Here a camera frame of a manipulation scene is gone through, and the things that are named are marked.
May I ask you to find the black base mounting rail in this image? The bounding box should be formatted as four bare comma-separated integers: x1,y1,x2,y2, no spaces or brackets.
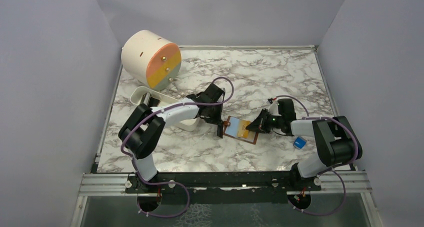
125,171,322,205

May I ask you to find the stack of cards in tray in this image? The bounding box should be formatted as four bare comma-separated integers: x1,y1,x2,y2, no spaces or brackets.
139,92,161,108

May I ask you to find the brown leather card holder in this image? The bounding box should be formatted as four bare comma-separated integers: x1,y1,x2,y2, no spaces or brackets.
223,116,259,145

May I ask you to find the white rectangular plastic tray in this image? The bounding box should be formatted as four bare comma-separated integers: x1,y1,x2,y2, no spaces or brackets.
130,86,200,132

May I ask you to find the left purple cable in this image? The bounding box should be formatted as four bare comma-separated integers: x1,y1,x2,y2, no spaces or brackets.
119,76,235,219

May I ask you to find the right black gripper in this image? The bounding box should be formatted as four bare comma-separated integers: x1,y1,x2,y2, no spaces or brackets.
246,108,284,134

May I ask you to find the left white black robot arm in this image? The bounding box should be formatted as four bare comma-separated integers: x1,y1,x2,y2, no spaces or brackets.
118,83,226,193

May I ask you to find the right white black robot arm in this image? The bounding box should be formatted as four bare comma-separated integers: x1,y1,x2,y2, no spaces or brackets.
245,95,362,191

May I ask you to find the round cream drawer cabinet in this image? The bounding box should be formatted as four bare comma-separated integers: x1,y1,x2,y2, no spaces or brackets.
121,30,182,91

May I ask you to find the small blue object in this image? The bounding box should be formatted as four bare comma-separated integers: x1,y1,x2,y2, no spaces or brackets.
293,136,308,150

